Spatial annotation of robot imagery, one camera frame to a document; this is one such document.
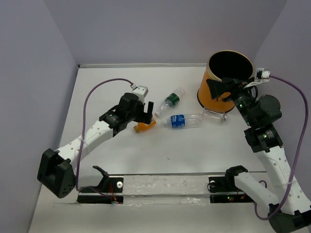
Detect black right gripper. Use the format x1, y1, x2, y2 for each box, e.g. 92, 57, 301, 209
207, 76, 256, 125

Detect orange juice plastic bottle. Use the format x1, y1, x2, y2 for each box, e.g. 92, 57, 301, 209
133, 118, 156, 133

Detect green label plastic bottle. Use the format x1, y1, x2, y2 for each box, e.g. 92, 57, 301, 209
155, 87, 186, 117

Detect blue label bottle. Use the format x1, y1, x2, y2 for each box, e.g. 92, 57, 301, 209
162, 113, 203, 129

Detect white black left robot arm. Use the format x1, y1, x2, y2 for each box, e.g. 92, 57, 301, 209
37, 93, 154, 199

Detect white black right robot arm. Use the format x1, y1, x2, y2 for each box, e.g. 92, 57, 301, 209
207, 77, 311, 233

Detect orange cylindrical bin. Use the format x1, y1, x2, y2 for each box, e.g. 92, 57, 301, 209
197, 50, 254, 113

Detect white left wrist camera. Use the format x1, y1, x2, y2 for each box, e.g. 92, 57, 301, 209
132, 85, 149, 102

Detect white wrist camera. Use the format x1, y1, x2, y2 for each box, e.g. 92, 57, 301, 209
132, 85, 149, 102
245, 68, 271, 88

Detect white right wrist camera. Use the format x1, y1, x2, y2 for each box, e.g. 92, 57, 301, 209
245, 68, 271, 88

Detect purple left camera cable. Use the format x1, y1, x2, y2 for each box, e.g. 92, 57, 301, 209
74, 78, 137, 196

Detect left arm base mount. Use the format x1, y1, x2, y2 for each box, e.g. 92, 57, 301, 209
77, 166, 124, 204

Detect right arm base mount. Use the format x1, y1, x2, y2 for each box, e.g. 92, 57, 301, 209
207, 176, 254, 204

